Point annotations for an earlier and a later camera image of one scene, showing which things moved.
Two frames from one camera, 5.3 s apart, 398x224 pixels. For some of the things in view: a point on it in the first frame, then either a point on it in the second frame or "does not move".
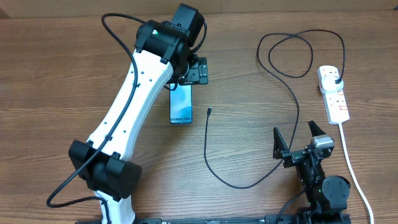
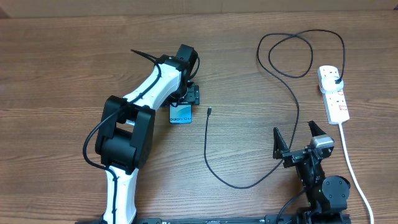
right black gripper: (293, 155) does not move
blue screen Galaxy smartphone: (180, 104) does not move
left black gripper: (198, 71) -> (193, 95)
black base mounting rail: (268, 219) does not move
